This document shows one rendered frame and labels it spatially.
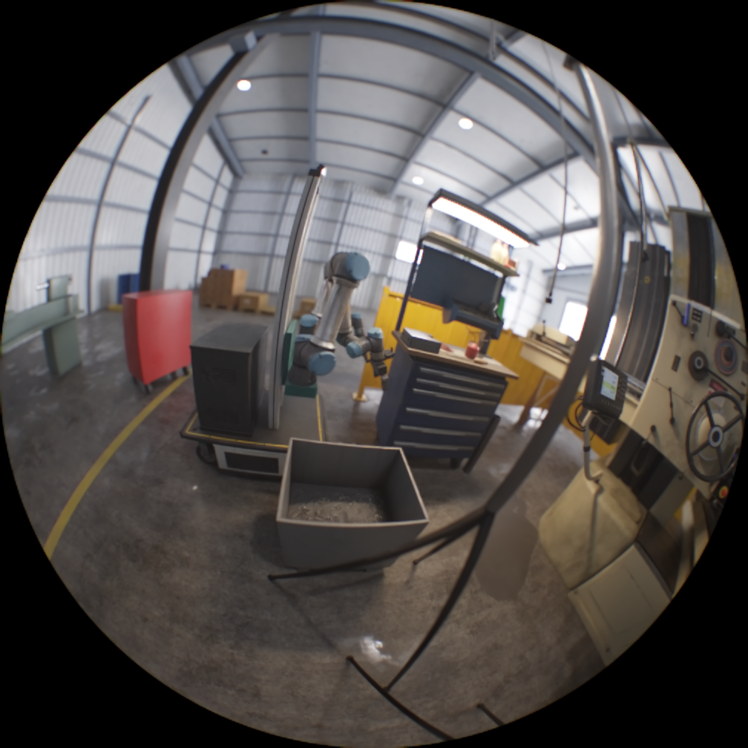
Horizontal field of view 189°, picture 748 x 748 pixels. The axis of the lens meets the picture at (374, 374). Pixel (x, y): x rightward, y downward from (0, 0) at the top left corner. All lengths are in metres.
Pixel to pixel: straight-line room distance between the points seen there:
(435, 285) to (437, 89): 8.03
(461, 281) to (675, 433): 1.84
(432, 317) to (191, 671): 3.22
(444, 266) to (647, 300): 1.89
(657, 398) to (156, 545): 2.73
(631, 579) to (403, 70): 9.98
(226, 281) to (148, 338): 4.54
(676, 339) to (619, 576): 1.38
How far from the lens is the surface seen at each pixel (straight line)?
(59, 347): 4.02
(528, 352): 2.41
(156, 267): 3.49
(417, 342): 1.32
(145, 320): 2.38
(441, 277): 1.82
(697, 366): 1.55
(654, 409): 1.60
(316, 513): 1.10
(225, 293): 6.72
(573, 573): 1.99
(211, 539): 1.40
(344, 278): 0.90
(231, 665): 1.29
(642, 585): 1.90
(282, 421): 1.51
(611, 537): 1.80
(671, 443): 1.60
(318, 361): 0.91
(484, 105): 9.30
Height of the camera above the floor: 1.23
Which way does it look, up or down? 21 degrees down
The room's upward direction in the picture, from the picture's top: 15 degrees clockwise
